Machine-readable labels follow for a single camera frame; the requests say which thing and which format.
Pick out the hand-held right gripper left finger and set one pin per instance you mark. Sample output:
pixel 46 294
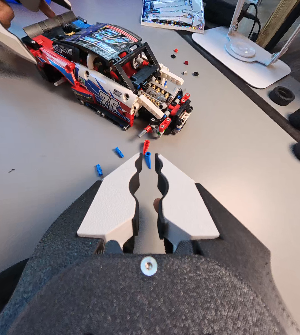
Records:
pixel 110 206

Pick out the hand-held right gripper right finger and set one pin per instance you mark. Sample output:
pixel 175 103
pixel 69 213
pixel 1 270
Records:
pixel 186 209

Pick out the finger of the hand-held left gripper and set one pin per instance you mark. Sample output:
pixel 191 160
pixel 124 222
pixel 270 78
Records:
pixel 3 36
pixel 29 4

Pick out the blue lego pin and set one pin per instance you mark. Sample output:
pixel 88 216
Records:
pixel 119 152
pixel 99 170

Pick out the blue pointed lego piece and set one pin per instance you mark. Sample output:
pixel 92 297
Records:
pixel 148 160

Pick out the red pointed lego piece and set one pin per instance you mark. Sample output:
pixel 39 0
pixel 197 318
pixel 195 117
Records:
pixel 146 146

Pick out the lego race car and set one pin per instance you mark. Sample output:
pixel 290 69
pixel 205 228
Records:
pixel 100 78

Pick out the person's left hand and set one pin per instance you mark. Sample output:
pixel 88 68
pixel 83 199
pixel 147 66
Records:
pixel 2 10

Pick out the person's right hand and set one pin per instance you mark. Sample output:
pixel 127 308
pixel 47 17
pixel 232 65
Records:
pixel 157 205

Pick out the holographic sticker sheet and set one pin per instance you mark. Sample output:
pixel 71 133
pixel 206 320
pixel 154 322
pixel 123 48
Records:
pixel 171 13

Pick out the white desk lamp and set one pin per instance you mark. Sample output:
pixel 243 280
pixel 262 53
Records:
pixel 218 47

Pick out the wooden post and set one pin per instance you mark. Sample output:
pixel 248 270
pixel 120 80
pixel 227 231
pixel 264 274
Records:
pixel 278 21

